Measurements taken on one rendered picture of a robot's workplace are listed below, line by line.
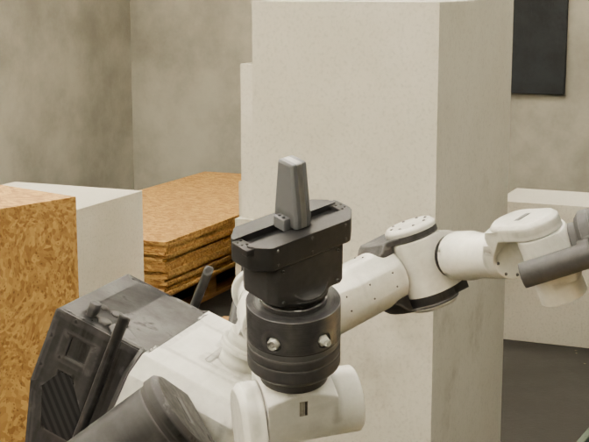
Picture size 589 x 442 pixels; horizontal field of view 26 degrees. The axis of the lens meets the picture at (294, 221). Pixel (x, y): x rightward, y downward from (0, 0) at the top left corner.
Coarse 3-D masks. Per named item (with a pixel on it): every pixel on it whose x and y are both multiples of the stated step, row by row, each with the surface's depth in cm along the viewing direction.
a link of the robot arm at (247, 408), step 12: (240, 384) 121; (252, 384) 121; (240, 396) 120; (252, 396) 120; (240, 408) 119; (252, 408) 119; (264, 408) 119; (240, 420) 120; (252, 420) 119; (264, 420) 119; (240, 432) 121; (252, 432) 119; (264, 432) 119
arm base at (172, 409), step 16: (144, 384) 136; (160, 384) 136; (144, 400) 134; (160, 400) 133; (176, 400) 137; (160, 416) 132; (176, 416) 133; (192, 416) 139; (176, 432) 132; (192, 432) 134; (208, 432) 141
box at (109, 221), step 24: (72, 192) 530; (96, 192) 530; (120, 192) 530; (96, 216) 503; (120, 216) 520; (96, 240) 505; (120, 240) 521; (96, 264) 506; (120, 264) 523; (96, 288) 507
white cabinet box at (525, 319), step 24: (528, 192) 674; (552, 192) 674; (576, 192) 674; (528, 288) 649; (504, 312) 656; (528, 312) 652; (552, 312) 646; (576, 312) 642; (504, 336) 659; (528, 336) 654; (552, 336) 648; (576, 336) 644
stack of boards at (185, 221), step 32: (160, 192) 847; (192, 192) 847; (224, 192) 847; (160, 224) 735; (192, 224) 735; (224, 224) 747; (160, 256) 687; (192, 256) 714; (224, 256) 754; (160, 288) 691; (224, 288) 761
